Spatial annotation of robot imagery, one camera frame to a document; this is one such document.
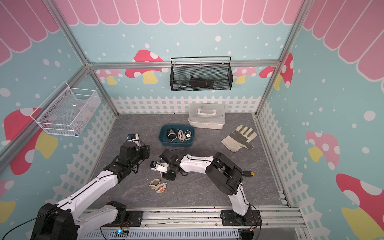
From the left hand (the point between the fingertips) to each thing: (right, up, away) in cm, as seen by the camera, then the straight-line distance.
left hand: (147, 149), depth 85 cm
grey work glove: (+59, +5, +20) cm, 63 cm away
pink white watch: (+18, +7, +17) cm, 26 cm away
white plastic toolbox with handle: (+35, +21, +17) cm, 44 cm away
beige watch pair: (+13, +4, +19) cm, 23 cm away
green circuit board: (-9, -40, -13) cm, 42 cm away
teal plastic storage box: (+5, +3, +19) cm, 20 cm away
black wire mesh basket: (+31, +47, +9) cm, 57 cm away
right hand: (+10, -15, +3) cm, 18 cm away
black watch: (+11, +6, +18) cm, 22 cm away
